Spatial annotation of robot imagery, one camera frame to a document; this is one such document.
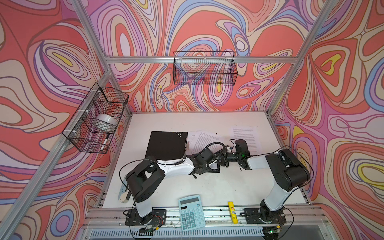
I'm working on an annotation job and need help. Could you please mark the black marker in basket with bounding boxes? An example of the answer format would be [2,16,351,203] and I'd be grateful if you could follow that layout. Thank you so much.
[100,134,111,153]

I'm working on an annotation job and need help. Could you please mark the teal calculator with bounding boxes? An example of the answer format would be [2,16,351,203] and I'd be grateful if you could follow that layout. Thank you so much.
[179,195,206,232]

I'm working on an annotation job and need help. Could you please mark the black wire basket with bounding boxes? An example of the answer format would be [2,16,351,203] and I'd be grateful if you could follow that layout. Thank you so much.
[173,50,238,86]
[62,83,129,154]

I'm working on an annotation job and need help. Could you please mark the printed paper sheet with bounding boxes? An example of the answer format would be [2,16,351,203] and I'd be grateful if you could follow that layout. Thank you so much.
[186,131,225,155]
[231,127,263,155]

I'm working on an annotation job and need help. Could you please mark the white tape roll in basket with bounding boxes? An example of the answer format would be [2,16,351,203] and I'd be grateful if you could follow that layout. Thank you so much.
[96,114,118,126]

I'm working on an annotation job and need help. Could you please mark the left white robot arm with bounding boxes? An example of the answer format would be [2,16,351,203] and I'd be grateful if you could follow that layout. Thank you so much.
[125,147,225,219]

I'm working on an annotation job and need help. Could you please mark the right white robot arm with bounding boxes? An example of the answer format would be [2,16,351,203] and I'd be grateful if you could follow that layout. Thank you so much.
[220,140,311,223]

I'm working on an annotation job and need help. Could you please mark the black file folder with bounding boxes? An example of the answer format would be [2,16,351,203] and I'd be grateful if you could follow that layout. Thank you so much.
[145,131,188,161]

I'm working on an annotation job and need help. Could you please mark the yellow glue stick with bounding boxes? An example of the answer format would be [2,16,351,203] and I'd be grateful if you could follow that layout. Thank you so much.
[228,201,239,225]

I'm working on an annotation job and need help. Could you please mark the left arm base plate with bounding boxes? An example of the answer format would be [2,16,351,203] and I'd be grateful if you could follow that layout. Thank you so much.
[123,208,167,227]

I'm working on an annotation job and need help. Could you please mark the back black wire basket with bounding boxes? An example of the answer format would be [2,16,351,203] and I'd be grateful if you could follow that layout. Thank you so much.
[173,50,238,86]

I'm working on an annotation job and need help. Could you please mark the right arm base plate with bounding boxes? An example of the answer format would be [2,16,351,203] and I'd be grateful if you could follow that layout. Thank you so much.
[241,207,287,225]

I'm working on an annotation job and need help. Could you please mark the grey stapler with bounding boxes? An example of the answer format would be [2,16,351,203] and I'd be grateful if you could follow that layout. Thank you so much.
[118,180,131,204]

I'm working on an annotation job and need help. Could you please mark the left black wire basket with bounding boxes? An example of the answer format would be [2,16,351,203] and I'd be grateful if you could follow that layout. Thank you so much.
[62,83,129,154]

